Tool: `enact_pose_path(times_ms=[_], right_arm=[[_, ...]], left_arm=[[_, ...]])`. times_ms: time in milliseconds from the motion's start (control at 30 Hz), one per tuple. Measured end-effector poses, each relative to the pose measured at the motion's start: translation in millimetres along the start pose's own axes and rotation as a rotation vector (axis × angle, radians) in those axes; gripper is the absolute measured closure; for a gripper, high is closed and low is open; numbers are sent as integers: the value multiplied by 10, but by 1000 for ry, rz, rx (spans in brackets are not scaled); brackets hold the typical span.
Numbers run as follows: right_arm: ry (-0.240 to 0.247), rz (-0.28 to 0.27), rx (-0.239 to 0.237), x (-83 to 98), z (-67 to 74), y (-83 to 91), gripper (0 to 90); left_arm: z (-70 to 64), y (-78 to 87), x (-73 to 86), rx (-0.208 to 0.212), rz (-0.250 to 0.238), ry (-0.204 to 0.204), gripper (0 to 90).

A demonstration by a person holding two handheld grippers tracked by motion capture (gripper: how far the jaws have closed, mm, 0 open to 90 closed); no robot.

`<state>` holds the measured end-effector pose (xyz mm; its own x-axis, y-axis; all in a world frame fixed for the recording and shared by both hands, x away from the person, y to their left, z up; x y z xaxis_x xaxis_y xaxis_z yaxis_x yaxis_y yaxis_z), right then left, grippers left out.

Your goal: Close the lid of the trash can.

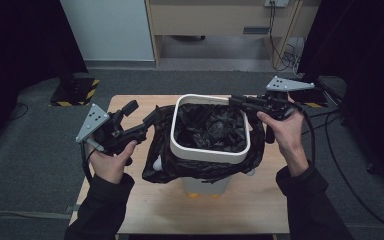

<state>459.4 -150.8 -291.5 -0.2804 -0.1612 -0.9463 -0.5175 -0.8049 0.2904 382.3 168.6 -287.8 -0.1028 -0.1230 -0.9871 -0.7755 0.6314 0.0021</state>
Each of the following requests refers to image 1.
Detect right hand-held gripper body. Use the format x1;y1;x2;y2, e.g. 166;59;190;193
257;75;316;122

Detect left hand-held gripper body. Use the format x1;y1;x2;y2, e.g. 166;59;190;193
75;102;148;157

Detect black plastic garbage bag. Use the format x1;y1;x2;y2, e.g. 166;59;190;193
141;102;268;185

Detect white trash bin with face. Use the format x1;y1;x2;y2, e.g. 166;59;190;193
152;93;257;200

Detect person's left hand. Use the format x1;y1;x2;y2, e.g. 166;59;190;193
87;140;138;185

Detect person's right hand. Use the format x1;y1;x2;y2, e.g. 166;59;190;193
256;109;310;178

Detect striped black stand base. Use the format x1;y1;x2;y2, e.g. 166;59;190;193
49;77;101;108
288;87;330;109

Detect black curtain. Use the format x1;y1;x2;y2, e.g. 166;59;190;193
0;0;88;148
297;0;384;194

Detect left hand-held gripper cable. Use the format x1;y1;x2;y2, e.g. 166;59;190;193
80;142;97;185

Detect black socket cables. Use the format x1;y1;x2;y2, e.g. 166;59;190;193
267;1;302;73

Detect thin black floor cable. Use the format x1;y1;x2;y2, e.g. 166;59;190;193
7;102;30;122

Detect long black floor cable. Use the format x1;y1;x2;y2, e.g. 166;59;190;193
301;109;384;236

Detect grey wall socket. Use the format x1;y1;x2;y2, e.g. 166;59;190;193
263;0;290;9

